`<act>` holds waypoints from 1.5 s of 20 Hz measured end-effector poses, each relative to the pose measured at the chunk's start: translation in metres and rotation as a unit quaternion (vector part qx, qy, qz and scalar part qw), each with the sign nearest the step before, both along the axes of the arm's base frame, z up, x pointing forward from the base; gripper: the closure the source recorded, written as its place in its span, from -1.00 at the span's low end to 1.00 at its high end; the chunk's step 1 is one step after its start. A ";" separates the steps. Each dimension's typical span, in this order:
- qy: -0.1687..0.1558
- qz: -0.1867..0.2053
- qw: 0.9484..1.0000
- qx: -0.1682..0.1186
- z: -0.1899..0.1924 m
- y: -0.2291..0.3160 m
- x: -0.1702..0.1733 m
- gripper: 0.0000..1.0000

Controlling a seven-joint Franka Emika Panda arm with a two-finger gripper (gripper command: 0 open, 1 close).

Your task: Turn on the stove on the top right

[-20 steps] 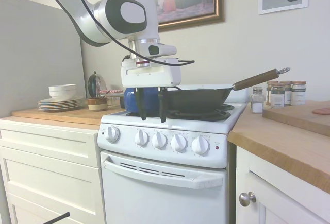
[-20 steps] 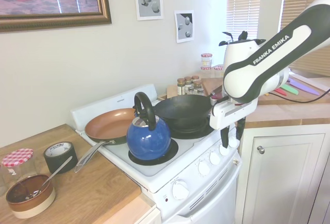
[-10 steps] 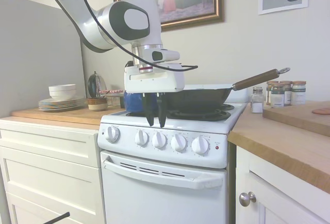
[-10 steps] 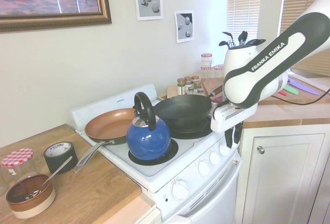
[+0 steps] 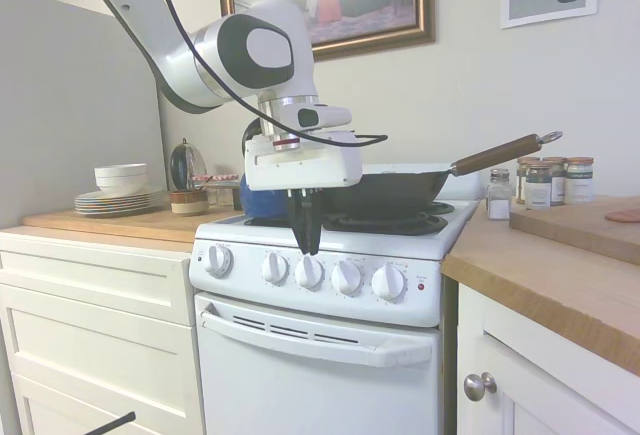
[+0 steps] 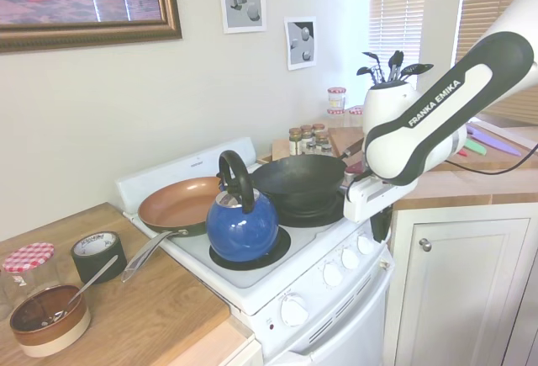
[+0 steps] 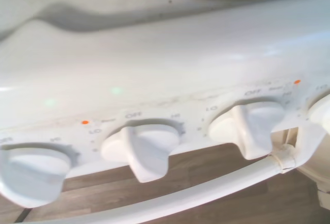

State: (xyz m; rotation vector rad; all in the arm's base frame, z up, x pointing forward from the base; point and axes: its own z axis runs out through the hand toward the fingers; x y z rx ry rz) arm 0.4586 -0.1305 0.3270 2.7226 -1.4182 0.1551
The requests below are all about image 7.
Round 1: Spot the white oven door handle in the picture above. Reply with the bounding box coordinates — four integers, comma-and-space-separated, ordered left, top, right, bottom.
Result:
15, 144, 297, 224

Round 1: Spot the white burner control knob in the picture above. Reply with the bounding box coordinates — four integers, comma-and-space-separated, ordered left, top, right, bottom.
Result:
308, 97, 330, 132
208, 102, 286, 161
101, 125, 181, 183
0, 143, 72, 209

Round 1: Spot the white electric stove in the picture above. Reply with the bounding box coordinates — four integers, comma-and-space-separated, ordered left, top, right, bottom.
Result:
0, 0, 330, 181

